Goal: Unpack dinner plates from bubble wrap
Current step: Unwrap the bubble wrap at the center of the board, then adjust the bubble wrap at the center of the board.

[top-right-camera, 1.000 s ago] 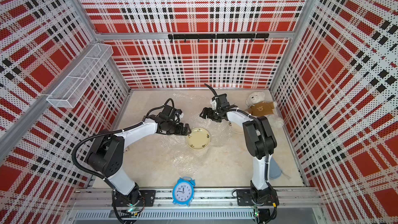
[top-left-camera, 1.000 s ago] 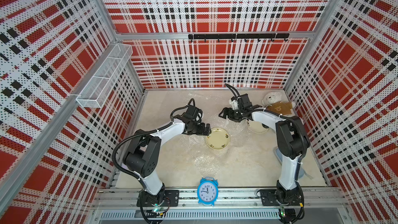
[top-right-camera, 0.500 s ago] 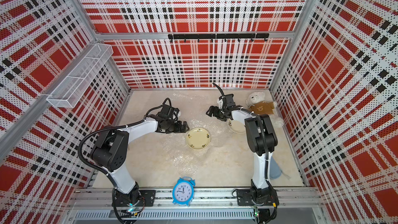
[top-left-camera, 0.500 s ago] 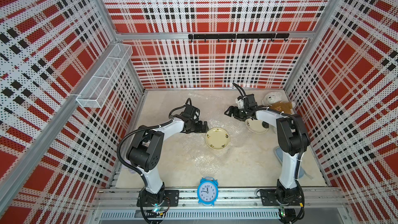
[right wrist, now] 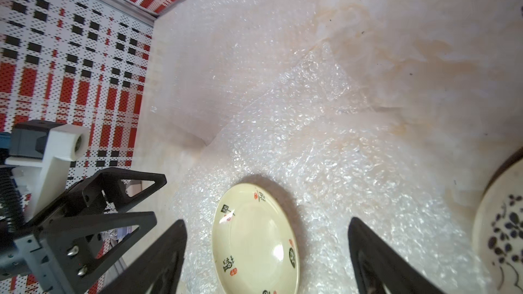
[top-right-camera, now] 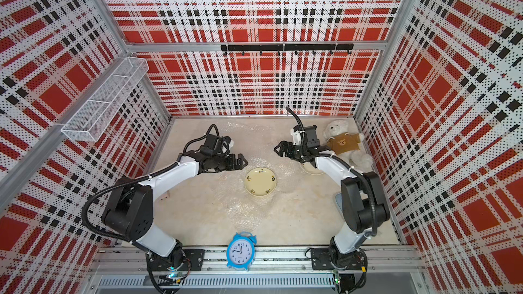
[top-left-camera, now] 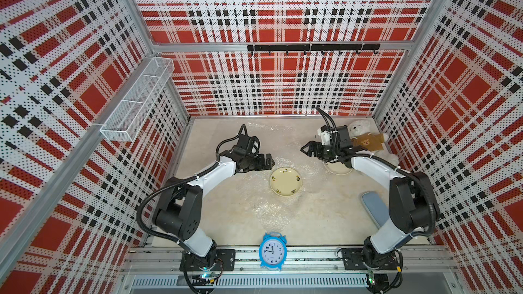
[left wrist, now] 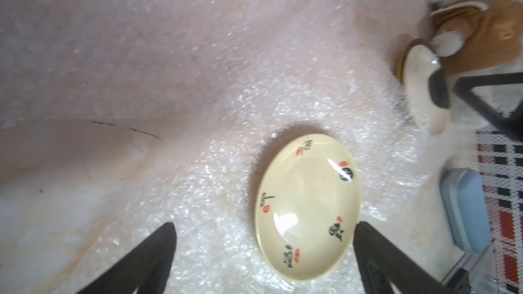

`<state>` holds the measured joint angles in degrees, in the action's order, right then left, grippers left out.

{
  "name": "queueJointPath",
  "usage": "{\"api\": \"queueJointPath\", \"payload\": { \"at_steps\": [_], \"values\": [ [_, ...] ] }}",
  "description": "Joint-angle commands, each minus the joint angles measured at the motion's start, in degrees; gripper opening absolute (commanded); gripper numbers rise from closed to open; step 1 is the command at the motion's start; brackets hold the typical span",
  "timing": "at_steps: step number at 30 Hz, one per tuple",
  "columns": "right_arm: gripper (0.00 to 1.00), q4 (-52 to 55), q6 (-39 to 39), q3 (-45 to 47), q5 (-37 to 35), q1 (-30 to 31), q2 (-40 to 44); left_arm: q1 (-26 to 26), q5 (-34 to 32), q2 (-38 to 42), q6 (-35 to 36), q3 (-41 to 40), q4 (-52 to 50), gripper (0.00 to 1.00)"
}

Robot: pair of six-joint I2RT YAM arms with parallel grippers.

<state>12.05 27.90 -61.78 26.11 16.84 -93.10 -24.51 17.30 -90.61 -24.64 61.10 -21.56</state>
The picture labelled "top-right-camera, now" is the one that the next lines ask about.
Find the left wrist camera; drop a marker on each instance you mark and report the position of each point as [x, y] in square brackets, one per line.
[216, 145]

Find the black hook rail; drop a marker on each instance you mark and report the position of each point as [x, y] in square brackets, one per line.
[237, 48]

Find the white teddy bear brown shirt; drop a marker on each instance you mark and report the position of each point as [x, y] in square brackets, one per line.
[343, 137]

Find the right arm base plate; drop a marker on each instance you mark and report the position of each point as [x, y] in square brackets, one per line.
[322, 258]

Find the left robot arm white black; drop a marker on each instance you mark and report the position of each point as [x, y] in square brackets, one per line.
[129, 211]

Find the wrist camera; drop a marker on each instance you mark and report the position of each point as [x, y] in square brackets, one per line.
[298, 135]
[216, 145]

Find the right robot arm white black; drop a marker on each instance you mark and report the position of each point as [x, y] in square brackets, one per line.
[363, 203]

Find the blue alarm clock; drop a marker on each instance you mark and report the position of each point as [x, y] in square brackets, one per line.
[241, 251]

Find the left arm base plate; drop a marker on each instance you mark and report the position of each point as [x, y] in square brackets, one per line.
[192, 259]

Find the white wire mesh basket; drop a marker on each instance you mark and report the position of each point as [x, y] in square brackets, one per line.
[92, 119]

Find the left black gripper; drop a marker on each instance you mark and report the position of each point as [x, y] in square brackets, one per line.
[240, 162]

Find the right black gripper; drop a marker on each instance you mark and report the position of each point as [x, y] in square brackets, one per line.
[282, 145]

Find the grey blue oval dish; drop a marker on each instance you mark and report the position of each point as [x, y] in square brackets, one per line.
[338, 202]

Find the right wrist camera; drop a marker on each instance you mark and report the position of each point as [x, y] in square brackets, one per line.
[298, 135]

